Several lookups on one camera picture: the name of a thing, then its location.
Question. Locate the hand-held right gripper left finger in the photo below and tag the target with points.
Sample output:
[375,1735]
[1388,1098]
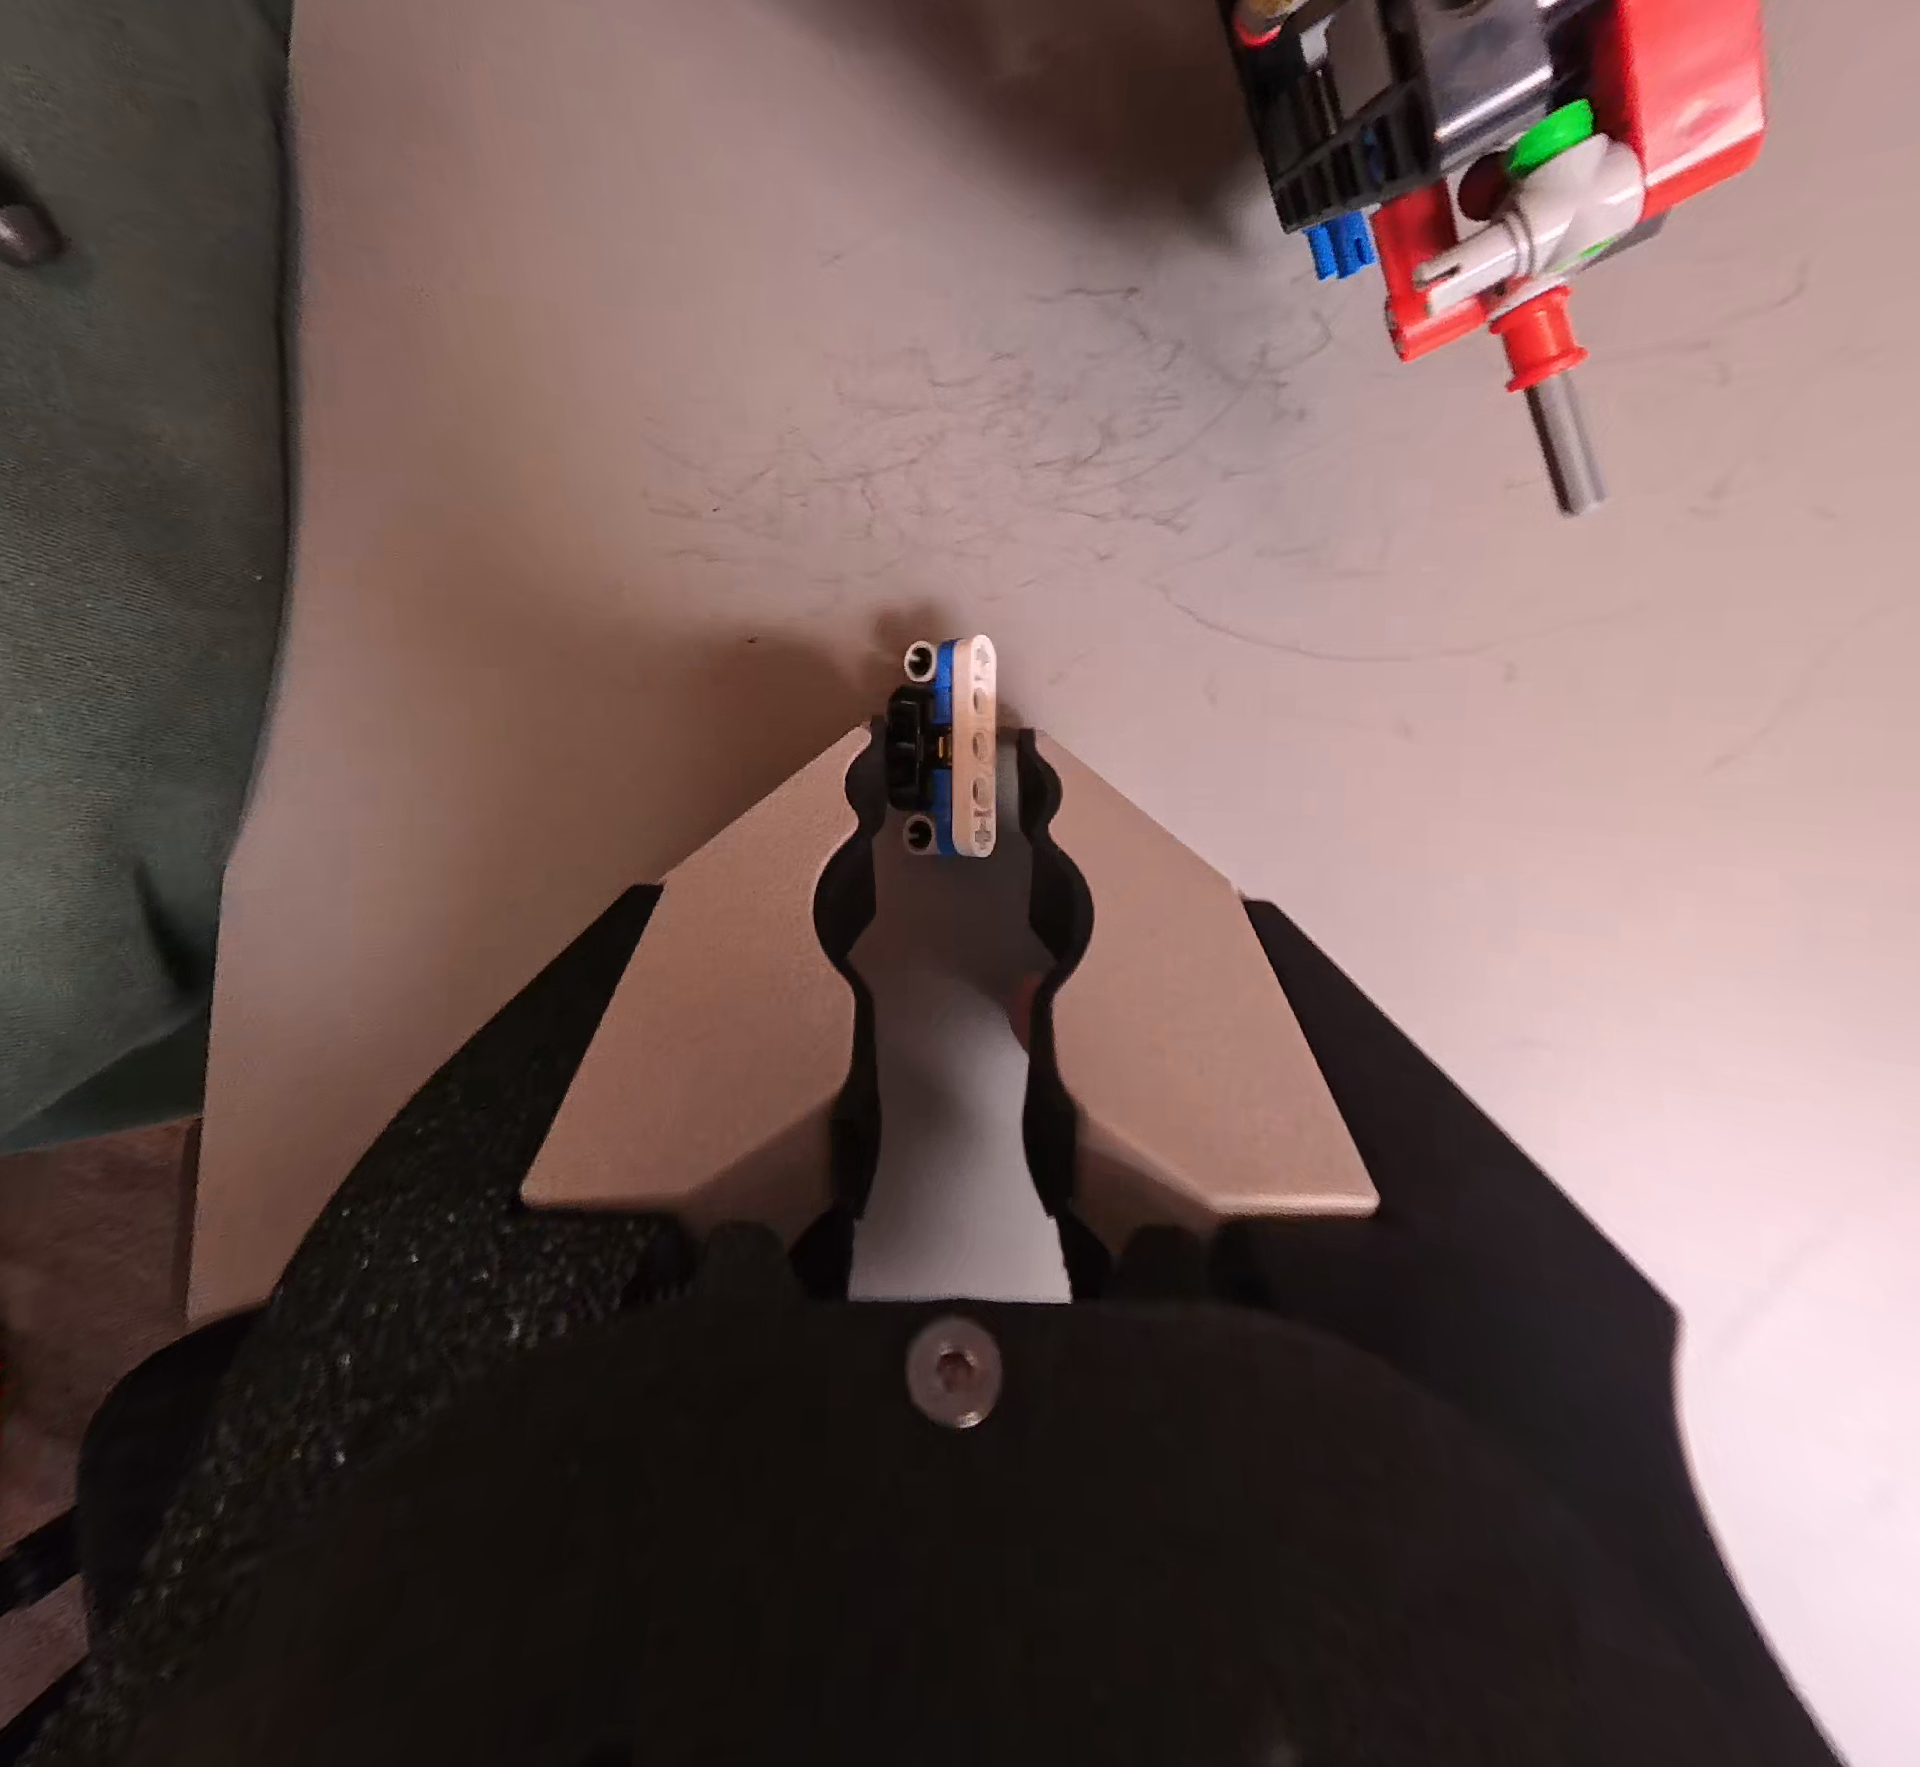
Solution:
[704,1047]

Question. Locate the red black lego vehicle model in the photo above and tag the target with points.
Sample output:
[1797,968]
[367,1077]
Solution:
[1501,26]

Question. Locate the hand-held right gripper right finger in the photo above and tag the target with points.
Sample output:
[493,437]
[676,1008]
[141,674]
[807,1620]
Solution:
[1200,1047]

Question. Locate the white lego beam blue pins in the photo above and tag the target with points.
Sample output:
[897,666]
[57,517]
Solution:
[977,748]

